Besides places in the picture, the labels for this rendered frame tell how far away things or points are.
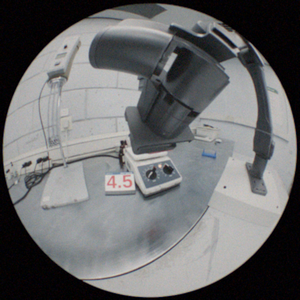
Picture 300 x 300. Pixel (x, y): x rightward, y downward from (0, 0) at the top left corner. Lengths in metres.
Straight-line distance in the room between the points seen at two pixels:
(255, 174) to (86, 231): 0.46
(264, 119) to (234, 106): 1.45
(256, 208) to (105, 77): 0.96
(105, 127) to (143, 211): 0.60
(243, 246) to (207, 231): 0.12
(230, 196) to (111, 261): 0.26
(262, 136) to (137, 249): 0.38
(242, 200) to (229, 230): 0.07
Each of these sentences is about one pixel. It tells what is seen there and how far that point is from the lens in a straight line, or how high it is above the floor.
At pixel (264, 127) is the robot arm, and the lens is 0.32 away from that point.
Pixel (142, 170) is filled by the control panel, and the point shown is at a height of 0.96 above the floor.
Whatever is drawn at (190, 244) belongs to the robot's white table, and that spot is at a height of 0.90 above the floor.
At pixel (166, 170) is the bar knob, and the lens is 0.30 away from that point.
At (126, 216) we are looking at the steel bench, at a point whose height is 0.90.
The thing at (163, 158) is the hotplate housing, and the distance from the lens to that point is 0.34.
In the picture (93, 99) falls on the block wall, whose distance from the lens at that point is 0.72.
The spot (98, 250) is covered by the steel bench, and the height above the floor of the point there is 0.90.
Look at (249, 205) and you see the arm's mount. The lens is 0.27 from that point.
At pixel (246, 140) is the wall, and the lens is 1.72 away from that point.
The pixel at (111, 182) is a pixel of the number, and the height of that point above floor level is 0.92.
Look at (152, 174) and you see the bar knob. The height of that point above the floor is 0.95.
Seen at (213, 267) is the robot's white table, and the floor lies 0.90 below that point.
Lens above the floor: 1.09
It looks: 17 degrees down
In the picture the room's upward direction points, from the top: straight up
